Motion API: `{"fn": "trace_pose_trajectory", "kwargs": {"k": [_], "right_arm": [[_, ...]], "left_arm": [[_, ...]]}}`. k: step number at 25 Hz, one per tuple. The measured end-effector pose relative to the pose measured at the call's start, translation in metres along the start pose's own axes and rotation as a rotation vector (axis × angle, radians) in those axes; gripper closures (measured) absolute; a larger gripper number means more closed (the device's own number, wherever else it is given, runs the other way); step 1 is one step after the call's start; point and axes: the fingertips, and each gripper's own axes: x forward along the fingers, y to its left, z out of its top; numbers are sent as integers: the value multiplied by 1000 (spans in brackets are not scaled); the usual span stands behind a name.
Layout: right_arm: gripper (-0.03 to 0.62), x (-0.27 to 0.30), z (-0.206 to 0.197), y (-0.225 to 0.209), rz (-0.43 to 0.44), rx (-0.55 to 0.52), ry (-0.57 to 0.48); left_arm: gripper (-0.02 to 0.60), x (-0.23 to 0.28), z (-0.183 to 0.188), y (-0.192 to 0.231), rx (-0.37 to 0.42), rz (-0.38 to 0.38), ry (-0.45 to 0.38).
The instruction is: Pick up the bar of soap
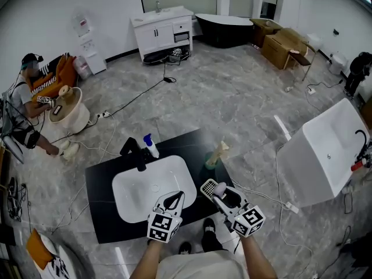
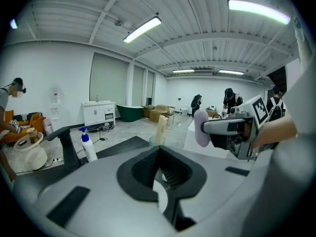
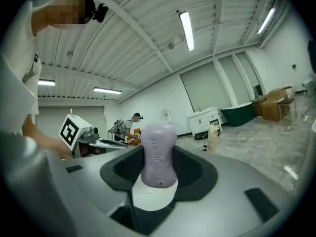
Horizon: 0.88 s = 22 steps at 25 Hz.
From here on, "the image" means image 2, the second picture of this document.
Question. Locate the white pump bottle blue cap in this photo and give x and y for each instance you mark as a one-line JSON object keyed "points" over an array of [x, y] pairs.
{"points": [[89, 149]]}

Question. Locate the dark vanity cabinet black top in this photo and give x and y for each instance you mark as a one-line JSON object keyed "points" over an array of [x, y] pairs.
{"points": [[123, 147]]}

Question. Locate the person's right forearm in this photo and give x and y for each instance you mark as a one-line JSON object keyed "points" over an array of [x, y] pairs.
{"points": [[276, 132]]}

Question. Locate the chrome faucet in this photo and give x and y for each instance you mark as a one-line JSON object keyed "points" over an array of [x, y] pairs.
{"points": [[97, 98]]}

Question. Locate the person's white shirt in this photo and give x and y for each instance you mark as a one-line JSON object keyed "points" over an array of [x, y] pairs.
{"points": [[306, 95]]}

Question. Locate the dark oval bathtub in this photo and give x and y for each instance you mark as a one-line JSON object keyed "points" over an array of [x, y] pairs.
{"points": [[129, 113]]}

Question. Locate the white power strip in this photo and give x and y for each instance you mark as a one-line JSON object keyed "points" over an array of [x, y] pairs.
{"points": [[58, 159]]}

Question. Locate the large cardboard box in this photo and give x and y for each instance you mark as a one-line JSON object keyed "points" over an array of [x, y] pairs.
{"points": [[155, 115]]}

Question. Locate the white rice cooker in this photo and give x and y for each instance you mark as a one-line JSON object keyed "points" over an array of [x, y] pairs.
{"points": [[212, 107]]}

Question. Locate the narrow grey roller blind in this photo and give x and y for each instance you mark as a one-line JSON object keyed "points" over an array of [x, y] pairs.
{"points": [[150, 85]]}

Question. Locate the white vanity cabinet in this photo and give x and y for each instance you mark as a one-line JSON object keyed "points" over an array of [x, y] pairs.
{"points": [[93, 113]]}

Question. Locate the wooden chair metal legs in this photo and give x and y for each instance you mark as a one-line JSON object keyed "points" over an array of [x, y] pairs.
{"points": [[170, 112]]}

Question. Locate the white water dispenser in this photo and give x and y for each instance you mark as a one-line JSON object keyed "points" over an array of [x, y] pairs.
{"points": [[54, 112]]}

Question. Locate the black phone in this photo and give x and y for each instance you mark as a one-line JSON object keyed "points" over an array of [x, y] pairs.
{"points": [[22, 142]]}

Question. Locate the orange sofa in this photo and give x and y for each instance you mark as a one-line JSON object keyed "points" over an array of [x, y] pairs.
{"points": [[37, 123]]}

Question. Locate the black sink faucet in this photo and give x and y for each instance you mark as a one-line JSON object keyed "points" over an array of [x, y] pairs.
{"points": [[70, 154]]}

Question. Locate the ceiling tube light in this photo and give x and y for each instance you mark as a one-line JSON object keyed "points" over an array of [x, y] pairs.
{"points": [[231, 72], [183, 70], [259, 10], [142, 29], [13, 23]]}

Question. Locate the clear water dispenser bottle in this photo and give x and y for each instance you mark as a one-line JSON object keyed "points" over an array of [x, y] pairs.
{"points": [[54, 94]]}

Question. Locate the striped cushion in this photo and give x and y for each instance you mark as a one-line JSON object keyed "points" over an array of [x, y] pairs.
{"points": [[24, 117]]}

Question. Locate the clear water jug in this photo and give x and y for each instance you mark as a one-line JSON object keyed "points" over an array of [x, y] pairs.
{"points": [[48, 127]]}

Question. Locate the wide grey roller blind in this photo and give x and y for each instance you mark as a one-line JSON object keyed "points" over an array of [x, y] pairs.
{"points": [[108, 80]]}

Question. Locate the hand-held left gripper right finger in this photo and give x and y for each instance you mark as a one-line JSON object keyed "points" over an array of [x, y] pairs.
{"points": [[217, 194]]}

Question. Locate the pale green spray bottle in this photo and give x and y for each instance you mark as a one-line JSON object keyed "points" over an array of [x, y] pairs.
{"points": [[161, 130]]}

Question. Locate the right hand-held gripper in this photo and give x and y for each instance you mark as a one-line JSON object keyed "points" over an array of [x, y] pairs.
{"points": [[259, 112]]}

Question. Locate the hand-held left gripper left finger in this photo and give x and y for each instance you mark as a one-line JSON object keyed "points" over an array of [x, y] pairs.
{"points": [[103, 206]]}

